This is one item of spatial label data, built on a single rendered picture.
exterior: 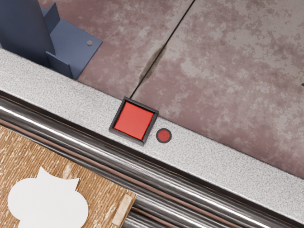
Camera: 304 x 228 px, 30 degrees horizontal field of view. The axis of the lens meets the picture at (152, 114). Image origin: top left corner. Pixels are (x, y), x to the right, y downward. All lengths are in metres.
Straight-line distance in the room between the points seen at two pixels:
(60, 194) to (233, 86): 1.21
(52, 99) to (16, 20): 0.65
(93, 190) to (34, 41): 0.94
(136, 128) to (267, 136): 1.07
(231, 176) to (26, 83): 0.45
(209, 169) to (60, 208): 0.29
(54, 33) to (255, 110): 0.82
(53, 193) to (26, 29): 0.87
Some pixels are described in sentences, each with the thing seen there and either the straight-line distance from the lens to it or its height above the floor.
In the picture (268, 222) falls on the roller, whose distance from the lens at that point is 1.11.
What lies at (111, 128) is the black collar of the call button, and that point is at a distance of 1.11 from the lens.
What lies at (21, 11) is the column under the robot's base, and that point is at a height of 0.48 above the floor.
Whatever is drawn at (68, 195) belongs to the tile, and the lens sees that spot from 1.07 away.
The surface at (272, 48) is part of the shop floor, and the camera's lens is 2.25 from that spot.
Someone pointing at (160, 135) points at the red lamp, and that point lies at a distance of 1.12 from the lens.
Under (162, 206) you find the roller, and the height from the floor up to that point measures 0.92.
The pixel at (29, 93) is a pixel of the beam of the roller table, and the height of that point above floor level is 0.92.
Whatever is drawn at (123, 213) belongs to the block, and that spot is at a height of 0.96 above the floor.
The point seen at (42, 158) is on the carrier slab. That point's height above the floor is 0.94.
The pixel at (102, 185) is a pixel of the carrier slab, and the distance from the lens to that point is 1.08.
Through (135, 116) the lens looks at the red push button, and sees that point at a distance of 1.12.
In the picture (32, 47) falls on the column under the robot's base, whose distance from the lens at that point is 1.96.
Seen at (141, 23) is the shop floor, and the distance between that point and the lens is 2.24.
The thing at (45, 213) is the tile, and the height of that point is 0.95.
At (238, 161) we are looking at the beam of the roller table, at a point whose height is 0.91.
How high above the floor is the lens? 1.99
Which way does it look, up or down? 72 degrees down
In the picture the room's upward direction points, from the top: 4 degrees clockwise
